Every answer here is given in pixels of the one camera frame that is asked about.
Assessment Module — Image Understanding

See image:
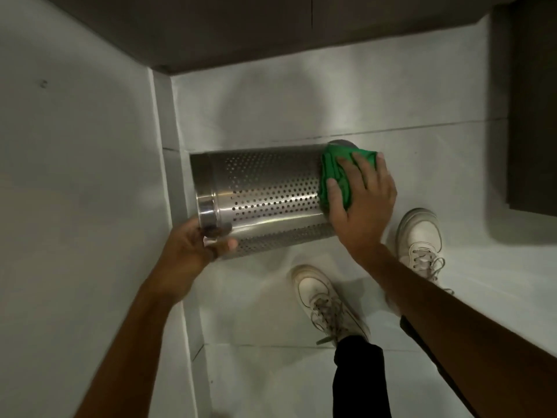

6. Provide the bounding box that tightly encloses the person's right hand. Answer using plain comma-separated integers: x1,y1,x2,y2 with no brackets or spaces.
325,152,398,268

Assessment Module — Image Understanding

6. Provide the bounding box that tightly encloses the person's left hand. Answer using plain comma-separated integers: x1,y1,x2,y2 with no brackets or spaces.
150,215,238,301

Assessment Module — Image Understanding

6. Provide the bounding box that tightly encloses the green cleaning cloth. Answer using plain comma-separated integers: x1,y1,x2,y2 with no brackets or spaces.
321,144,378,211

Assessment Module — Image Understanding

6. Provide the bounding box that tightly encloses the perforated steel waste bin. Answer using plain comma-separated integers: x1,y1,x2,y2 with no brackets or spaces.
190,140,359,260

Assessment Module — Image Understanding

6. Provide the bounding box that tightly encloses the person's left forearm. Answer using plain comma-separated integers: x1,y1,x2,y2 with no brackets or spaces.
75,280,183,418

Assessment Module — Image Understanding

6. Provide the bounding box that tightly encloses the person's right forearm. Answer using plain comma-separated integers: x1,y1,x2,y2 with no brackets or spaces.
355,244,557,418

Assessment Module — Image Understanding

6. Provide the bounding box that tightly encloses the person's right white sneaker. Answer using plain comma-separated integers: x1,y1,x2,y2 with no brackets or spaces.
395,208,454,296

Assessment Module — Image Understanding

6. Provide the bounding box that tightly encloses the person's white sneaker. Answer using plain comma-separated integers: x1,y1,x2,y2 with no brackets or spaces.
292,265,371,347
395,208,454,296

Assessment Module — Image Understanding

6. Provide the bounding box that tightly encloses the person's left white sneaker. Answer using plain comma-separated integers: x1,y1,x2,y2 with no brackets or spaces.
292,265,371,347

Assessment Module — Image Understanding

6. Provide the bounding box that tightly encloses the person's left black trouser leg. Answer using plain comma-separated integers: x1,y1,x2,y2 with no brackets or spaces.
332,335,392,418

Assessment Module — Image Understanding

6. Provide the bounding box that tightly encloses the dark wooden cabinet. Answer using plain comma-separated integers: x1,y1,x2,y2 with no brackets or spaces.
491,0,557,217

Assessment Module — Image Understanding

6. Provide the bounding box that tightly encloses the dark wall cabinet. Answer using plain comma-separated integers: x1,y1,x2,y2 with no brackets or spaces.
40,0,523,75

